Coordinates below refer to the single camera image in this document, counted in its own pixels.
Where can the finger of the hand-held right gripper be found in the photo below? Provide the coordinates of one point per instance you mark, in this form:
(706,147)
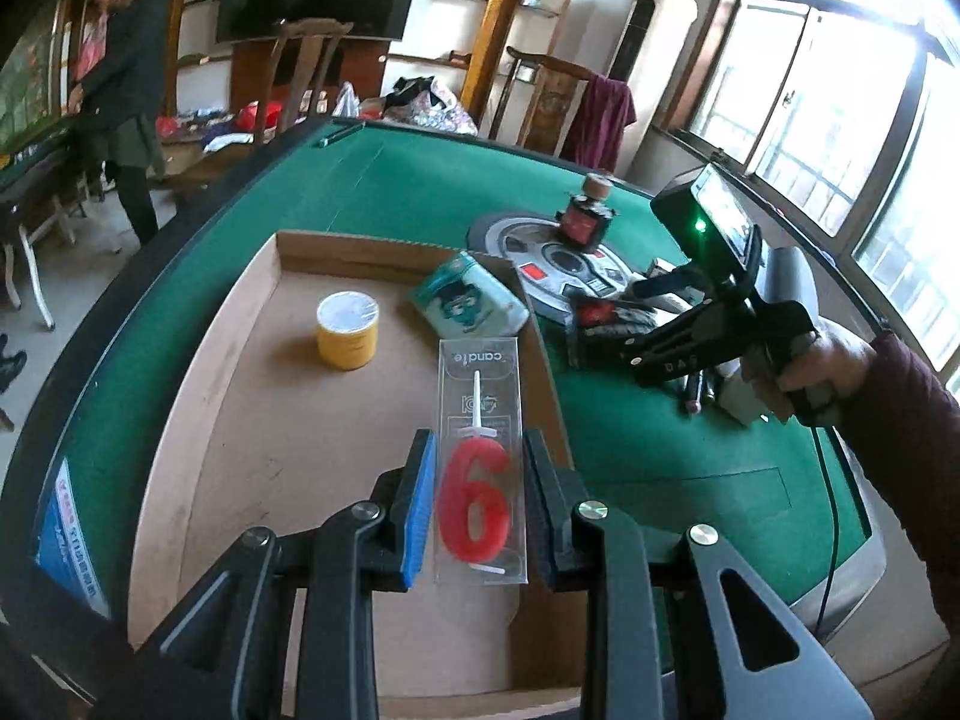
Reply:
(690,345)
(679,283)

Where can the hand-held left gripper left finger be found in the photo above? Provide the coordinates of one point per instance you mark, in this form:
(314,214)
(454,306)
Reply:
(420,510)

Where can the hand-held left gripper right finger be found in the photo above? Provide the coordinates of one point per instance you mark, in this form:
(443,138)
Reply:
(541,495)

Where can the red number candle clear pack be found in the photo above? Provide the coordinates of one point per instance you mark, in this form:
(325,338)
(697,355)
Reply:
(474,499)

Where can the black red packet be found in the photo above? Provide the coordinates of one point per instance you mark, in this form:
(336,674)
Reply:
(607,326)

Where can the cardboard box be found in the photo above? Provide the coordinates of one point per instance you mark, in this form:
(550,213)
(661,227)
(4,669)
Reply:
(262,427)

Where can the person's right forearm maroon sleeve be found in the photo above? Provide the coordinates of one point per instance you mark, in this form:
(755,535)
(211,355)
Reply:
(907,465)

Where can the person's right hand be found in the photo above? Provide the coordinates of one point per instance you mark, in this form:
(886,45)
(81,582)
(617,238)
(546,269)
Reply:
(832,375)

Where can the black jar with cork lid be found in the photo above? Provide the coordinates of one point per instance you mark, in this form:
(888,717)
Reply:
(583,221)

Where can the grey round table centre panel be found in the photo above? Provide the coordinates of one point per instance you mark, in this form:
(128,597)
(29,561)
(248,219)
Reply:
(536,266)

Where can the large window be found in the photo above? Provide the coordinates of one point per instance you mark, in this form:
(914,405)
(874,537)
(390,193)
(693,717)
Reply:
(825,112)

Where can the maroon cloth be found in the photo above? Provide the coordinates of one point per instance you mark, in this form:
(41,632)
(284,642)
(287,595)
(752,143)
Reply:
(600,120)

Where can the yellow tape roll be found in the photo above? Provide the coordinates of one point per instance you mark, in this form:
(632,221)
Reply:
(346,334)

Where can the white standing air conditioner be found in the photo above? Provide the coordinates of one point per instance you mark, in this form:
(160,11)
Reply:
(660,52)

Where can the teal tissue pack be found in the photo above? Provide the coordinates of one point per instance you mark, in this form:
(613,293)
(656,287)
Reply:
(469,300)

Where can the colourful plastic bag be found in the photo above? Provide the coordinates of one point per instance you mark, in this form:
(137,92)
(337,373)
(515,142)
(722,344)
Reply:
(431,109)

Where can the blue white sticker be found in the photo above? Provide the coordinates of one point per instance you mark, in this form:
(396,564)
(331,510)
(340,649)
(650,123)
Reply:
(71,540)

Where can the green pen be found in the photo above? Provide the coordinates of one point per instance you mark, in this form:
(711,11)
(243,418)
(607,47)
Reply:
(339,136)

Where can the red cloth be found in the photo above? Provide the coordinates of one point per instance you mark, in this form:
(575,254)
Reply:
(259,116)

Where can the dark wooden chair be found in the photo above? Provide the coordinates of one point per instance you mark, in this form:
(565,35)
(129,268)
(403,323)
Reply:
(300,52)

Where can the white folding side table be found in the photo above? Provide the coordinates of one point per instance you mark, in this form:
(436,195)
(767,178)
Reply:
(30,202)

